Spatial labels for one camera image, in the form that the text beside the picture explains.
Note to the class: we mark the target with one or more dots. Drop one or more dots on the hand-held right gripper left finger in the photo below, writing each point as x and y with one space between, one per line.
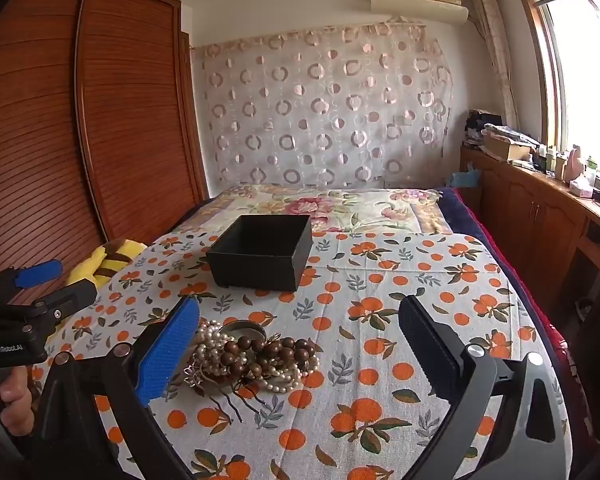
172 350

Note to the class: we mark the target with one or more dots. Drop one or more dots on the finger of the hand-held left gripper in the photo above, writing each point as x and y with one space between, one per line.
37 272
72 300

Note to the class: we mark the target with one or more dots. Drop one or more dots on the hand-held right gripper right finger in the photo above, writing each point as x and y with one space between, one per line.
425 345

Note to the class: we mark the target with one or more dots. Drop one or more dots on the silver flower ornament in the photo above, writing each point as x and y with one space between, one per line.
197 377

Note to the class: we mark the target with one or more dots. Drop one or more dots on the black wavy hairpin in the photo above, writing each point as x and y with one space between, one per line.
240 400

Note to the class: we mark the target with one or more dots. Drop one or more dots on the black box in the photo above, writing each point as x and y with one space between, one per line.
260 255

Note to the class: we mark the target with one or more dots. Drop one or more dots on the person's left hand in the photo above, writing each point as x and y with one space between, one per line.
15 395

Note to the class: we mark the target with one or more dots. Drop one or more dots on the orange-print bed cloth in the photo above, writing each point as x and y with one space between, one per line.
380 285

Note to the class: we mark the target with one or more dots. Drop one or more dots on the dark blue blanket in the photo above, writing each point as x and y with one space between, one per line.
472 217

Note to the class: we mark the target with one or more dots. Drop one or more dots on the red blanket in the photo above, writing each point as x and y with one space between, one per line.
565 360

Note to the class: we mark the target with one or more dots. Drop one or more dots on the floral blanket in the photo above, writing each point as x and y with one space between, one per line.
330 210

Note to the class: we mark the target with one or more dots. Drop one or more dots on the wooden cabinet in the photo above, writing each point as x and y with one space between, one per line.
530 210

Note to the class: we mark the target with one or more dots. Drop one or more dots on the blue plastic bag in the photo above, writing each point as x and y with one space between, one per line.
462 177

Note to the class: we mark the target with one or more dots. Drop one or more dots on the wooden slatted wardrobe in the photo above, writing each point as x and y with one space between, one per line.
105 110

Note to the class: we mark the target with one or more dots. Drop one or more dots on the cardboard box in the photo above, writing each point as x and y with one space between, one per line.
505 149

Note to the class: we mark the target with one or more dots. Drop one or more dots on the tissue box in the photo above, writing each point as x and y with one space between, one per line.
581 189

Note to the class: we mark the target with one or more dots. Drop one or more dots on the white bottle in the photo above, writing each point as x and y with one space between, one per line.
561 166

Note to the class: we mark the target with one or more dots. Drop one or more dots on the pile of dark clothes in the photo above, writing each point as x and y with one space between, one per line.
480 125

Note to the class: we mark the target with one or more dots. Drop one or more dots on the stack of newspapers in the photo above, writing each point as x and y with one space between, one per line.
510 132

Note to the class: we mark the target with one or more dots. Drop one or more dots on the pink figurine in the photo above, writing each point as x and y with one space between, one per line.
575 162

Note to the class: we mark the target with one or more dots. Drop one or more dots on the circle-print sheer cloth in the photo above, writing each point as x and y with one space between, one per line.
330 110

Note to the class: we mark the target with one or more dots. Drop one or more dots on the beige window curtain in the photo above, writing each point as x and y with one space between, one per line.
495 50

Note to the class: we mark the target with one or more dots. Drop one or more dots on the wooden-framed window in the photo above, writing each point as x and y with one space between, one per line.
580 60

